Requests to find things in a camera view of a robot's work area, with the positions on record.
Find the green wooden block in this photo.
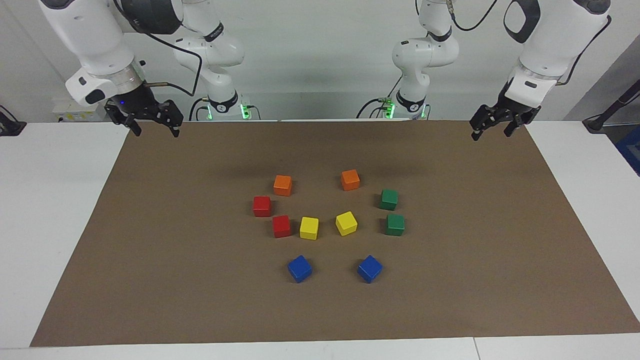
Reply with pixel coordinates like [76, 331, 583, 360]
[378, 188, 399, 211]
[385, 214, 406, 237]

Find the white box with labels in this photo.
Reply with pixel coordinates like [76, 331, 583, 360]
[52, 97, 108, 123]

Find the black stand leg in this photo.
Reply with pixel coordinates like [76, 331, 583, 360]
[582, 80, 640, 134]

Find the blue crate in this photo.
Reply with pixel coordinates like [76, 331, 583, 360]
[615, 125, 640, 177]

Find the black stand foot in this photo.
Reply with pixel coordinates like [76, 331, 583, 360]
[0, 105, 27, 137]

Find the brown table mat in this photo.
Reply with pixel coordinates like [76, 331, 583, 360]
[30, 120, 640, 348]

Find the yellow wooden block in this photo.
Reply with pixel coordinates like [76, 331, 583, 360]
[299, 216, 320, 241]
[335, 211, 359, 237]

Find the blue wooden block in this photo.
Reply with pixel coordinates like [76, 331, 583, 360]
[356, 255, 384, 284]
[287, 255, 313, 284]

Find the black base cable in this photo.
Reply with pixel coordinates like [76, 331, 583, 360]
[188, 96, 210, 121]
[356, 75, 402, 120]

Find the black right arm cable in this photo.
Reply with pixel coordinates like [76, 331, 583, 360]
[112, 0, 203, 97]

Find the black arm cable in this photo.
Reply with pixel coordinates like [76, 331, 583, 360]
[112, 0, 203, 97]
[447, 0, 613, 87]

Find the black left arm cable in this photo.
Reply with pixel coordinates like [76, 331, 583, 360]
[447, 0, 613, 87]

